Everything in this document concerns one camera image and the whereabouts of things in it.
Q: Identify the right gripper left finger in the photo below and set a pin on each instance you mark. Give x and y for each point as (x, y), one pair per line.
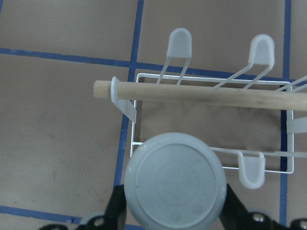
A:
(114, 217)

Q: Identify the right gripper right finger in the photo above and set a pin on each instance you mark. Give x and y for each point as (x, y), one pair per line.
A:
(235, 216)

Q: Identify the grey plastic cup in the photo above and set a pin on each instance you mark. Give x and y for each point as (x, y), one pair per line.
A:
(174, 181)

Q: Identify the white wire cup rack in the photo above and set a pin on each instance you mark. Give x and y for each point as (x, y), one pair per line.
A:
(246, 88)

